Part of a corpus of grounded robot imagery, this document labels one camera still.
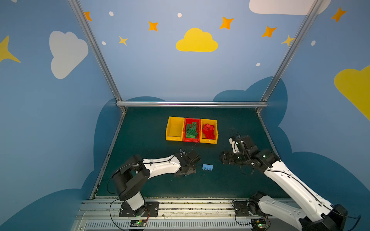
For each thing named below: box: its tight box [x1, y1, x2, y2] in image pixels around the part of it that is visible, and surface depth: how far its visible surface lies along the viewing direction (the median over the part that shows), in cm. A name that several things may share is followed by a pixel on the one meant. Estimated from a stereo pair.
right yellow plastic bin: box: [199, 118, 219, 145], surface depth 103 cm
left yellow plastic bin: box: [165, 116, 185, 142], surface depth 107 cm
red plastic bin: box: [183, 117, 201, 143], surface depth 103 cm
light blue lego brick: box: [202, 164, 214, 171], surface depth 89 cm
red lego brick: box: [202, 123, 215, 140], surface depth 103 cm
